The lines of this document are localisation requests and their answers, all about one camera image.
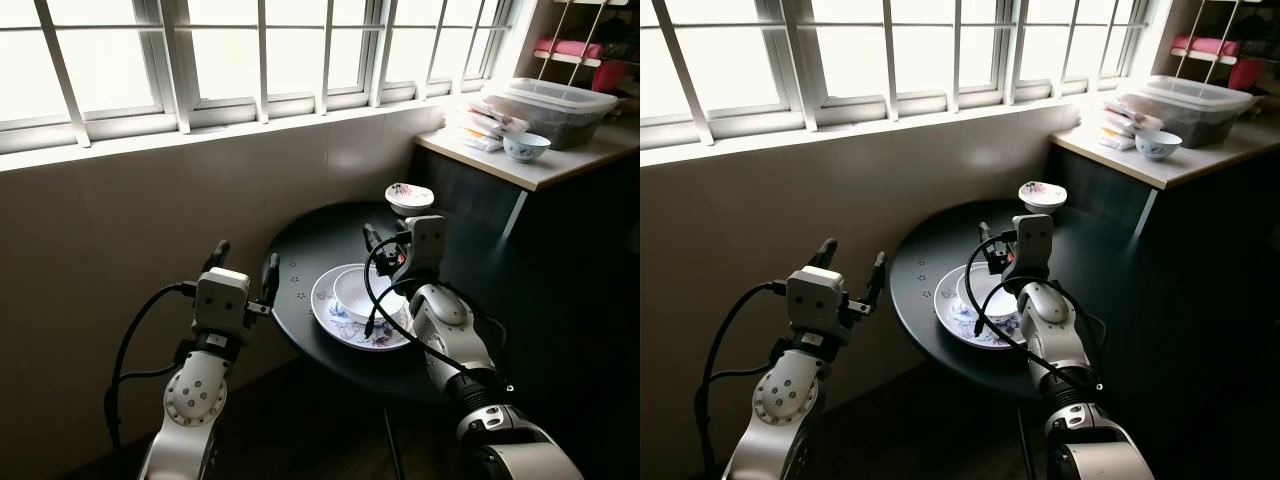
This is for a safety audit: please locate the plain white bowl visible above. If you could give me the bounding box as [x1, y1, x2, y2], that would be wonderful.
[957, 265, 1021, 323]
[333, 267, 406, 324]

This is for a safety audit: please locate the white floral plate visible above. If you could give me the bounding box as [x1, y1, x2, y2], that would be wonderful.
[934, 262, 1026, 349]
[310, 263, 416, 352]

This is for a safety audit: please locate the small floral white bowl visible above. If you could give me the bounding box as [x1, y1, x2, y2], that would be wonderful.
[386, 182, 435, 217]
[1019, 181, 1068, 215]

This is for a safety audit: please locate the round black table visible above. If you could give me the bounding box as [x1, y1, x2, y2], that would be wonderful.
[265, 200, 601, 401]
[888, 198, 1201, 401]

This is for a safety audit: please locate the stack of white packets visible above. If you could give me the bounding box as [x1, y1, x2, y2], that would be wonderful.
[1090, 95, 1161, 151]
[455, 95, 531, 153]

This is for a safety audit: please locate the white bowl with blue pattern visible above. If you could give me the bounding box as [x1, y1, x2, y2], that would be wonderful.
[1135, 130, 1183, 161]
[503, 132, 552, 163]

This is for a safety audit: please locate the dark cabinet with wooden top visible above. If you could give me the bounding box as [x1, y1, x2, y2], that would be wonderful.
[415, 115, 640, 261]
[1048, 115, 1280, 261]

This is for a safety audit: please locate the clear plastic storage container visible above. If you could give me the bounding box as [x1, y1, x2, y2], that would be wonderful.
[1113, 76, 1256, 149]
[480, 78, 621, 151]

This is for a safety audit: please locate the pink folded towel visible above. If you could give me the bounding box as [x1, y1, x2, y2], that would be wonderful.
[535, 38, 604, 59]
[1172, 36, 1239, 57]

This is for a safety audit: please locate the white ladder shelf rack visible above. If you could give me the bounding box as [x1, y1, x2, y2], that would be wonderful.
[530, 0, 640, 96]
[1170, 0, 1280, 91]

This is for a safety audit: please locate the red object by shelf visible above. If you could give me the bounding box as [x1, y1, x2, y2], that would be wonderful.
[592, 60, 631, 96]
[1228, 58, 1266, 93]

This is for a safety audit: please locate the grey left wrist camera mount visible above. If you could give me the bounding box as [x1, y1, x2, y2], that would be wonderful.
[193, 268, 251, 339]
[786, 266, 847, 337]

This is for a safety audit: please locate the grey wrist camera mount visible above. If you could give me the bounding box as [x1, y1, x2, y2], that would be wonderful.
[405, 215, 449, 283]
[1012, 213, 1054, 281]
[193, 268, 251, 339]
[786, 266, 847, 337]

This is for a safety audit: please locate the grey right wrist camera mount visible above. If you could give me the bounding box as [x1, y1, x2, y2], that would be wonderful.
[405, 215, 449, 283]
[1012, 213, 1054, 281]

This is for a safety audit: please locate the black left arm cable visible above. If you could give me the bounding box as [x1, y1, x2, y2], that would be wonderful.
[695, 280, 791, 471]
[105, 283, 198, 451]

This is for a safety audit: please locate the white barred window frame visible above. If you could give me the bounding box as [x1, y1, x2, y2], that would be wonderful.
[0, 0, 516, 153]
[640, 0, 1151, 151]

